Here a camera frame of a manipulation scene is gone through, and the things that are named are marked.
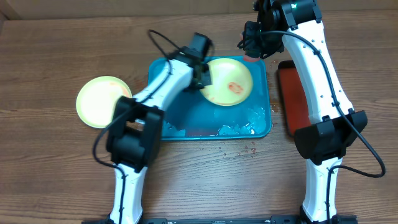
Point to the yellow plate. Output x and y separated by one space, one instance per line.
96 100
231 82

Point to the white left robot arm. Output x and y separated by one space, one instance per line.
135 130

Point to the red black tray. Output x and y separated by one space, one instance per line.
293 98

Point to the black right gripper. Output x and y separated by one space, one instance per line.
252 46

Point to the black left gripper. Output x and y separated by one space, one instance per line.
208 80

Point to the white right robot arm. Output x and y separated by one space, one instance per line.
331 124

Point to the teal plastic tray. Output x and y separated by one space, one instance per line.
192 117

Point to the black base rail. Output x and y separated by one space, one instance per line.
276 219

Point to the orange green sponge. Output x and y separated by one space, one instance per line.
250 59

